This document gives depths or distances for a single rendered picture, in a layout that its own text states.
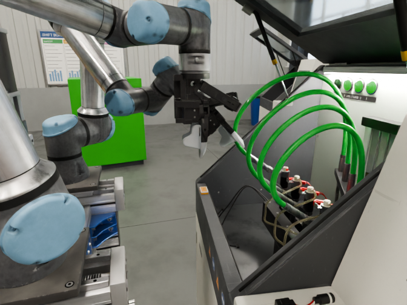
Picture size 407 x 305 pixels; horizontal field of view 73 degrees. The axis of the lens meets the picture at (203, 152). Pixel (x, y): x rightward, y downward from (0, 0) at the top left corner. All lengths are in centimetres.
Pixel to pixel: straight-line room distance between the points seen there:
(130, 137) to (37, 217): 376
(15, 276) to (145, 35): 52
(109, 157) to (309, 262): 377
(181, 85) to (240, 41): 736
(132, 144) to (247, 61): 476
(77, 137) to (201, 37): 62
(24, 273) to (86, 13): 52
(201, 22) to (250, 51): 747
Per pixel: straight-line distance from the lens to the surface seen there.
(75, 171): 109
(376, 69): 101
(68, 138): 107
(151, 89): 88
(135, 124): 416
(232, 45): 791
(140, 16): 58
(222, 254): 80
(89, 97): 112
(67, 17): 63
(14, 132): 46
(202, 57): 65
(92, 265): 77
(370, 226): 64
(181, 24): 61
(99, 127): 114
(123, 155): 424
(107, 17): 66
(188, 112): 66
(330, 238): 65
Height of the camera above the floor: 144
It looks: 17 degrees down
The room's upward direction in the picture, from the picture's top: straight up
